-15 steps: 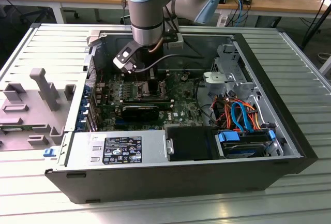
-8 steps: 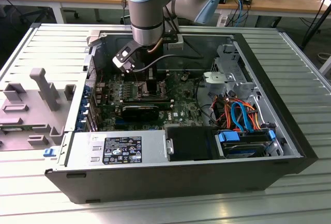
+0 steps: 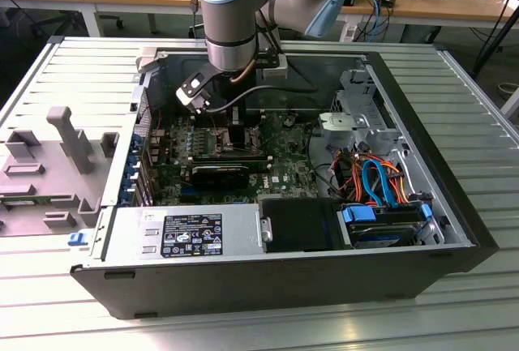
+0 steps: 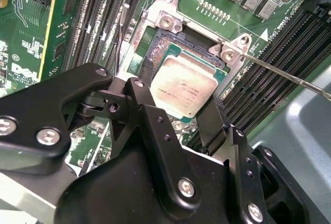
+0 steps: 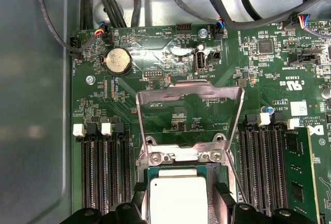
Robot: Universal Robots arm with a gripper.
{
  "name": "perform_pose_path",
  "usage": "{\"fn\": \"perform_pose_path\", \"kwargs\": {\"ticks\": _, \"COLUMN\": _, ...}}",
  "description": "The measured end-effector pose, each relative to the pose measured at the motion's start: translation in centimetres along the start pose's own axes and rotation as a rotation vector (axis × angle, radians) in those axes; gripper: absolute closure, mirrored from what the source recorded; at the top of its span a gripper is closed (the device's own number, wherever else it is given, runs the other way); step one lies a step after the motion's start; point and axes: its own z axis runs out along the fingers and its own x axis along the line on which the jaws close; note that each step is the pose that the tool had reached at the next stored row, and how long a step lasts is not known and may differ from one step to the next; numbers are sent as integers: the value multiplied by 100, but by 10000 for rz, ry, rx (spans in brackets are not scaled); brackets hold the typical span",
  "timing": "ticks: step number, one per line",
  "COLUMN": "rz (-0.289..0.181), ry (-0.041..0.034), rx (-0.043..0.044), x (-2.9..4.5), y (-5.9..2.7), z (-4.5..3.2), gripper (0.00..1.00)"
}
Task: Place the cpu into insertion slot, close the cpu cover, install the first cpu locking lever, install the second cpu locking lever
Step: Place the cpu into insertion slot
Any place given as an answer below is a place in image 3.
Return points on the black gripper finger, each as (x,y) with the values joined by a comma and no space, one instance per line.
(237,132)

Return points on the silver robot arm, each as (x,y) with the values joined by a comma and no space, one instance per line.
(229,26)

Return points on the black RAM slot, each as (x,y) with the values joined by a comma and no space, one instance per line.
(223,113)
(223,120)
(231,165)
(223,116)
(231,159)
(223,124)
(231,162)
(231,156)

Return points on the CPU socket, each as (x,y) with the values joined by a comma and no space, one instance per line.
(222,140)

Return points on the blue expansion slot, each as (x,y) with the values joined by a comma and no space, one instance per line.
(202,191)

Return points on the black graphics card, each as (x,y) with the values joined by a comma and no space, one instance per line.
(219,178)

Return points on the round coin cell battery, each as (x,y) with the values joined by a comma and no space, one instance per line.
(289,119)

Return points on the green motherboard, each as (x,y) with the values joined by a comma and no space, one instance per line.
(284,164)

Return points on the blue card retention clip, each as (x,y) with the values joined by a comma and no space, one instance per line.
(136,141)
(131,166)
(128,183)
(125,198)

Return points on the silver metal disk cage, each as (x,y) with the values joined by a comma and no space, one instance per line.
(344,122)

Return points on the white power strip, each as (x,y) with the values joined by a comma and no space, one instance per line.
(348,32)

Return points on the silver power supply unit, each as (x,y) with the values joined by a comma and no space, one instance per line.
(125,221)

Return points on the blue disk carrier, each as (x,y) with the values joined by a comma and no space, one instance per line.
(357,215)

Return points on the black and grey PC case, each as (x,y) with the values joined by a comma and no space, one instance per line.
(243,286)

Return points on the hard disk drive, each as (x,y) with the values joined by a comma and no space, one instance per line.
(377,239)

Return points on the small black adapter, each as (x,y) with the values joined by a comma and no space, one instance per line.
(387,1)

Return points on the small blue plastic clip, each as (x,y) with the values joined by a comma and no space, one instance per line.
(77,239)

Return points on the grey parts rack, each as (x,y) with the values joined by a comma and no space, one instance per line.
(48,172)

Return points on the green RAM stick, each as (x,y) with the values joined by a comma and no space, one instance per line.
(18,203)

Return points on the black stand pole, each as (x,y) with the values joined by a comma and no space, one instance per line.
(493,43)

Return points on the white furniture piece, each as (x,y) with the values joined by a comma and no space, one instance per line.
(511,104)

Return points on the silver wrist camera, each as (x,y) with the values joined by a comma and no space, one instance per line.
(184,96)

